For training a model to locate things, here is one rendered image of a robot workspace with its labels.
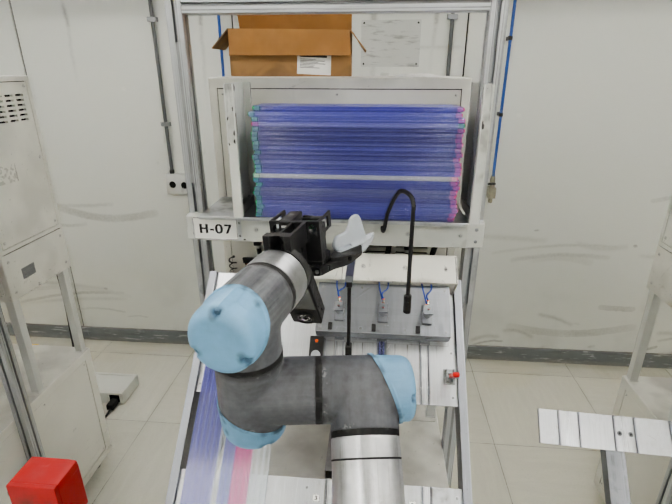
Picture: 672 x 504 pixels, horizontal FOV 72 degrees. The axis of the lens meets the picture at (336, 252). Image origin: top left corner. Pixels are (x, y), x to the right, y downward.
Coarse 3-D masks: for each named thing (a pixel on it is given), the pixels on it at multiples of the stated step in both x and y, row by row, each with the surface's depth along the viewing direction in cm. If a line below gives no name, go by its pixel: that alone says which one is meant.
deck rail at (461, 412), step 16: (464, 352) 118; (464, 368) 117; (464, 384) 115; (464, 400) 113; (464, 416) 112; (464, 432) 110; (464, 448) 109; (464, 464) 107; (464, 480) 106; (464, 496) 104
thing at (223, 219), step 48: (192, 0) 107; (240, 0) 106; (288, 0) 105; (336, 0) 105; (384, 0) 104; (432, 0) 104; (480, 0) 103; (240, 96) 120; (240, 144) 121; (480, 144) 106; (240, 192) 116; (480, 192) 110; (240, 240) 125
